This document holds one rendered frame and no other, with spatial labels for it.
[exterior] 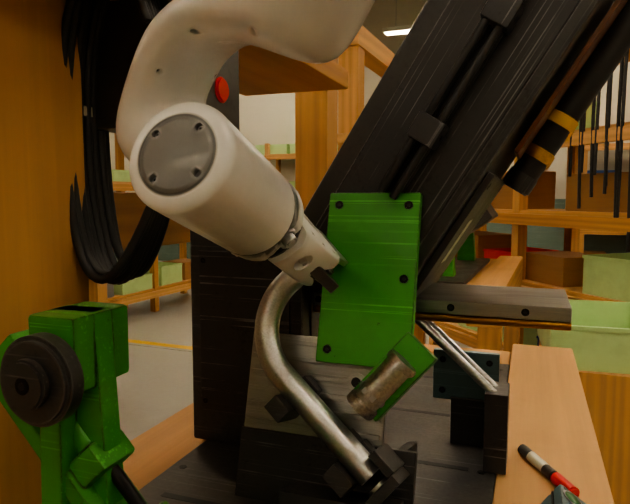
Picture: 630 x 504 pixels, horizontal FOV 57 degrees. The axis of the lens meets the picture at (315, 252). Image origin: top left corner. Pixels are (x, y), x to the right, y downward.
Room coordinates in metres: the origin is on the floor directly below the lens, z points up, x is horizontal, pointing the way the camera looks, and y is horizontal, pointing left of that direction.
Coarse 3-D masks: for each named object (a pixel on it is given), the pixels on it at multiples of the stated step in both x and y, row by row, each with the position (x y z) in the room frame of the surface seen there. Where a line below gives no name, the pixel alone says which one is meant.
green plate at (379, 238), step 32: (352, 224) 0.71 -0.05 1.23; (384, 224) 0.70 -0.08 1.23; (416, 224) 0.69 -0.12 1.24; (352, 256) 0.70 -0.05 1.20; (384, 256) 0.69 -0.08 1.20; (416, 256) 0.68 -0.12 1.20; (352, 288) 0.69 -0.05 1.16; (384, 288) 0.68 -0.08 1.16; (416, 288) 0.68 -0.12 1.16; (320, 320) 0.70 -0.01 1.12; (352, 320) 0.68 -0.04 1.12; (384, 320) 0.67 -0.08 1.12; (320, 352) 0.69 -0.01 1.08; (352, 352) 0.67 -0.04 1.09; (384, 352) 0.66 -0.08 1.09
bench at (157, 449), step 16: (432, 352) 1.43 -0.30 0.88; (496, 352) 1.43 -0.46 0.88; (176, 416) 1.00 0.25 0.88; (192, 416) 1.00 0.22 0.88; (144, 432) 0.93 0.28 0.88; (160, 432) 0.93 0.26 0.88; (176, 432) 0.93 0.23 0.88; (192, 432) 0.93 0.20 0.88; (144, 448) 0.87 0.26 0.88; (160, 448) 0.87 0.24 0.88; (176, 448) 0.87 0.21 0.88; (192, 448) 0.87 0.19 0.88; (128, 464) 0.82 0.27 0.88; (144, 464) 0.82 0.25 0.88; (160, 464) 0.82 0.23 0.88; (144, 480) 0.77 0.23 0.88
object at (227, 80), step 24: (120, 0) 0.71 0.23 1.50; (168, 0) 0.69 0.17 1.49; (120, 24) 0.71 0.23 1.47; (144, 24) 0.70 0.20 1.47; (120, 48) 0.71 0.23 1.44; (120, 72) 0.71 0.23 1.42; (96, 96) 0.72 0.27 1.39; (120, 96) 0.71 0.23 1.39; (216, 96) 0.78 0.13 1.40; (96, 120) 0.72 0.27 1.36
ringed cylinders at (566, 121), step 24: (624, 24) 0.79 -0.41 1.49; (600, 48) 0.81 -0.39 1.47; (624, 48) 0.80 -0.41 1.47; (600, 72) 0.80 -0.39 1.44; (576, 96) 0.81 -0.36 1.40; (552, 120) 0.82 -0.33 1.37; (576, 120) 0.82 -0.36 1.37; (552, 144) 0.83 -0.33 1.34; (528, 168) 0.83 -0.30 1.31; (528, 192) 0.84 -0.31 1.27
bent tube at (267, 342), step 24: (288, 288) 0.69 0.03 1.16; (264, 312) 0.69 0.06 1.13; (264, 336) 0.68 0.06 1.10; (264, 360) 0.67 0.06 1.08; (288, 384) 0.65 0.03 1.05; (312, 408) 0.64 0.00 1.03; (336, 432) 0.62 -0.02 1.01; (336, 456) 0.62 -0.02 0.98; (360, 456) 0.61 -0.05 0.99; (360, 480) 0.60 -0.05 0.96
